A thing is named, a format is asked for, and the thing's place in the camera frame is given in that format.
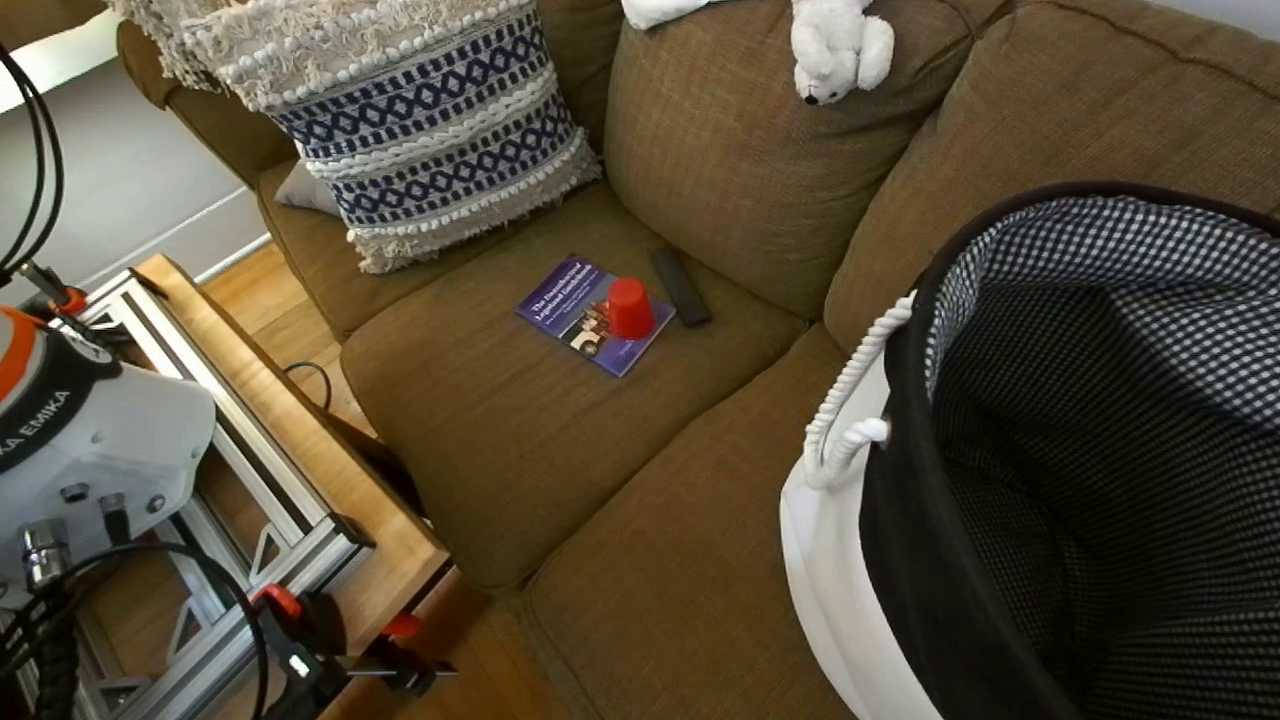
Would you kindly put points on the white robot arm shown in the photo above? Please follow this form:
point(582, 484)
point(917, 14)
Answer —
point(107, 441)

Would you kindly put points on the brown fabric sofa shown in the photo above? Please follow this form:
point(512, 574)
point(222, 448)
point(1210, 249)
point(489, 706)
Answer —
point(535, 414)

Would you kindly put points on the red plastic cup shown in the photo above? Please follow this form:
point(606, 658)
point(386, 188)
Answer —
point(631, 308)

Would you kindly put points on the black remote control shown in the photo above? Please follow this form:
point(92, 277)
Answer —
point(682, 287)

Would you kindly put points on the blue purple paperback book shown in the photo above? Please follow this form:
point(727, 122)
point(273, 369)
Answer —
point(564, 302)

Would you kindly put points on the blue white tasselled pillow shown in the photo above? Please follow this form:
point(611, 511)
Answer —
point(426, 122)

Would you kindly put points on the white cloth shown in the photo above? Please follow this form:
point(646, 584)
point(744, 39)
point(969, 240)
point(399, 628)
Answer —
point(661, 9)

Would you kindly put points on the white plush toy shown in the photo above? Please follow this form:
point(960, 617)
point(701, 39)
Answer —
point(832, 44)

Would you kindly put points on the red black clamp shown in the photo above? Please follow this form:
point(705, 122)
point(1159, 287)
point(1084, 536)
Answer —
point(403, 654)
point(303, 642)

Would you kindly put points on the white black mesh laundry hamper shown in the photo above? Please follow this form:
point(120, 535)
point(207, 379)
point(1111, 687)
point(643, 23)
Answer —
point(1065, 465)

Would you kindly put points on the aluminium profile frame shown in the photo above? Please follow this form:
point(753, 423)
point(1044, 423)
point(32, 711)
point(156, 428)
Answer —
point(315, 562)

